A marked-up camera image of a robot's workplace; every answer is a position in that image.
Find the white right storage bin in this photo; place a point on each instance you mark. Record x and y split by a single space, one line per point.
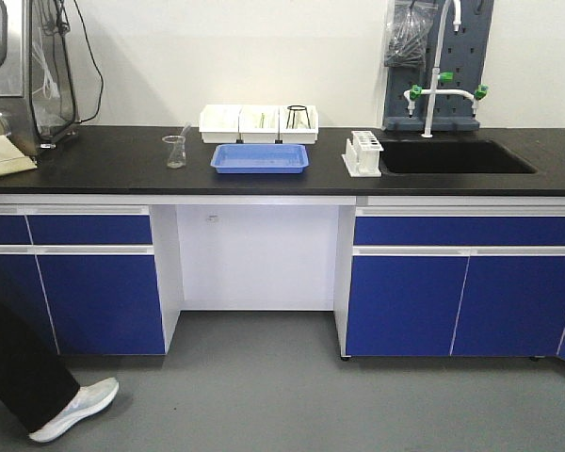
299 136

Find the stainless steel cabinet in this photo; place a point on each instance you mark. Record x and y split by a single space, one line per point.
37 102

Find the white lab faucet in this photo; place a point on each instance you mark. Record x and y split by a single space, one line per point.
451 97

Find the white left storage bin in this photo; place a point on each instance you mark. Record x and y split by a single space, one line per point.
219 124

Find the blue lab bench cabinets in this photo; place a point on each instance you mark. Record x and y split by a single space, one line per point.
112 274

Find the white middle storage bin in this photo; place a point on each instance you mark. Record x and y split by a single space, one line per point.
259 124

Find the plastic bag of pegs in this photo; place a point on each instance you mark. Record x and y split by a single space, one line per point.
407 33

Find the white sneaker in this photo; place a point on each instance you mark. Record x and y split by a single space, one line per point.
89 400

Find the white storage bin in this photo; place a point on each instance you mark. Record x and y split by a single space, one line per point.
219 124
259 124
299 136

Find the blue plastic tray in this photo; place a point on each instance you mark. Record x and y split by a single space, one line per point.
260 158

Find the black wire tripod stand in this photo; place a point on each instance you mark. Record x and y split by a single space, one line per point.
297 117

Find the white test tube rack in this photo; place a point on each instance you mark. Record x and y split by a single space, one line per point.
361 155

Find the black sink basin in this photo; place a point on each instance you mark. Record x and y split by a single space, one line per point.
431 156

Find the blue-grey pegboard drying rack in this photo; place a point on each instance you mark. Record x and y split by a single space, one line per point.
400 80

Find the person's leg black trousers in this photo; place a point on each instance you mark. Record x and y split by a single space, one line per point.
34 385

